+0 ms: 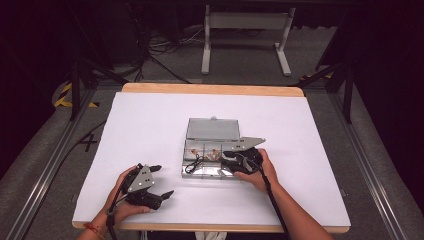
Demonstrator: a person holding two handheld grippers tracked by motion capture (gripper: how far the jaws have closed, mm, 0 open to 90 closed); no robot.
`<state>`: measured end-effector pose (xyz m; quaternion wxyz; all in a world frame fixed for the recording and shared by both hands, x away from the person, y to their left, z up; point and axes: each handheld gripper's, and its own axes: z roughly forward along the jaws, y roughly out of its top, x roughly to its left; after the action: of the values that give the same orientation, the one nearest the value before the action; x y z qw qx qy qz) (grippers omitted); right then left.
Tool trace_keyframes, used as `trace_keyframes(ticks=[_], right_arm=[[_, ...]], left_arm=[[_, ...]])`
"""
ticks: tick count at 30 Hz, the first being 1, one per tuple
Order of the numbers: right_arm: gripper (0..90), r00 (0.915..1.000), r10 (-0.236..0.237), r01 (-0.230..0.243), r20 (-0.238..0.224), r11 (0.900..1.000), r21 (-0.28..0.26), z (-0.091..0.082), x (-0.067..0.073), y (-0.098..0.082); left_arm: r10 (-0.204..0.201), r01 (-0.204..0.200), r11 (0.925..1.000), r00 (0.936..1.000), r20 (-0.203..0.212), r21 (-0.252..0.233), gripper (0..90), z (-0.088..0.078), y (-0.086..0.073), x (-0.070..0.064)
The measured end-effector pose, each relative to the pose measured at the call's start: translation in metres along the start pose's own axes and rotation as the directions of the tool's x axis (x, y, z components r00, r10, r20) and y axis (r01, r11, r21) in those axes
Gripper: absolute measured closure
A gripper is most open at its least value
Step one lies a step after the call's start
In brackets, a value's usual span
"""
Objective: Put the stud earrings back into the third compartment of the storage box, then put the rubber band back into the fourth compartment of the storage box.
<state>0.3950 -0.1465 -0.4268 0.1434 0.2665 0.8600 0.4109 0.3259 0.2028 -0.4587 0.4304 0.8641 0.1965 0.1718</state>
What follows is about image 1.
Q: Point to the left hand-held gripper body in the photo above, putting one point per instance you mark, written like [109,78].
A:
[141,180]

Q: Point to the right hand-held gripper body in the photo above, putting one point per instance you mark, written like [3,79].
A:
[248,144]

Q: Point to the translucent pink hair accessory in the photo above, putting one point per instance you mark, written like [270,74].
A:
[212,155]

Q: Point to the clear plastic compartment box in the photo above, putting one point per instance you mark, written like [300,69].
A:
[213,128]

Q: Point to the small orange hair accessory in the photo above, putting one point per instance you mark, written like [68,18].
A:
[194,152]

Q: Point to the person's right hand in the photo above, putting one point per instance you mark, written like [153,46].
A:
[268,175]

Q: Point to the person's left hand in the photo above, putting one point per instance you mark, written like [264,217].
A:
[121,211]

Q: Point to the white table cover sheet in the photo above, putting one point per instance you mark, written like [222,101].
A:
[283,110]

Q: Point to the white clothing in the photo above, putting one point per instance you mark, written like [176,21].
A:
[210,236]

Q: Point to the wooden table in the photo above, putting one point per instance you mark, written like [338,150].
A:
[213,89]

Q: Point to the yellow black hazard tape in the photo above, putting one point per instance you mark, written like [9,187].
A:
[63,102]

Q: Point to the black metal stand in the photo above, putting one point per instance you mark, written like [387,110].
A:
[348,96]

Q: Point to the black tripod stand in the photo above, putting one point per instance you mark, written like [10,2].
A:
[75,90]

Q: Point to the aluminium floor rail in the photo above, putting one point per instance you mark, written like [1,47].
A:
[46,170]
[366,166]

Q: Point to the white metal desk frame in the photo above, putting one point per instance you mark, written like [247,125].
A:
[246,20]

